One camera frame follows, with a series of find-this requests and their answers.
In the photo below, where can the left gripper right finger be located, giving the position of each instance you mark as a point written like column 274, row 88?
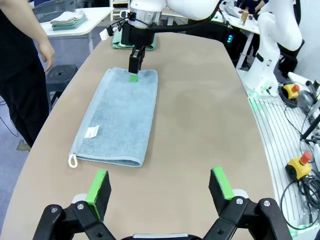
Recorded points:
column 220, row 195

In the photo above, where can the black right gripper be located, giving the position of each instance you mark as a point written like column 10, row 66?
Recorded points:
column 137, row 37

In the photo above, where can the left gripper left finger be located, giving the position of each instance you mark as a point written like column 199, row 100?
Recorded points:
column 100, row 197

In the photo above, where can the light blue towel white loop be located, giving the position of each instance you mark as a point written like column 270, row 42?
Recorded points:
column 120, row 112

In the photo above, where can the person's right forearm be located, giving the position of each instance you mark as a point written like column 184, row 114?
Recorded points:
column 25, row 20

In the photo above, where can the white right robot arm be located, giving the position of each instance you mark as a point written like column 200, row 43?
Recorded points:
column 270, row 37

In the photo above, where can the dark grey plastic basket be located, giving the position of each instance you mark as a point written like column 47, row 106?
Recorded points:
column 47, row 11

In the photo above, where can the person's right hand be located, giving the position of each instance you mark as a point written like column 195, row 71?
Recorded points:
column 48, row 53

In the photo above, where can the white side table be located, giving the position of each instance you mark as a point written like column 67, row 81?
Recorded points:
column 100, row 16

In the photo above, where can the grey plastic step stool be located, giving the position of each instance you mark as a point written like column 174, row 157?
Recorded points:
column 60, row 73

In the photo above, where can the yellow emergency stop button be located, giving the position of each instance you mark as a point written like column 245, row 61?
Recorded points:
column 298, row 170
column 290, row 92

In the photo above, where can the beige terry towel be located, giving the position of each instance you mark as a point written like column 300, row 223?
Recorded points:
column 67, row 17

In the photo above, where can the white ribbed robot platform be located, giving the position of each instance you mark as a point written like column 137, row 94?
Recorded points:
column 272, row 130

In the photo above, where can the white background table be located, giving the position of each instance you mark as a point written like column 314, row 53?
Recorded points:
column 235, row 21

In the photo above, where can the small wooden figure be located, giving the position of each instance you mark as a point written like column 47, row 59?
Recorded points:
column 244, row 17

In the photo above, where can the person in black t-shirt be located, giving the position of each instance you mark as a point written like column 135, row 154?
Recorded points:
column 15, row 87

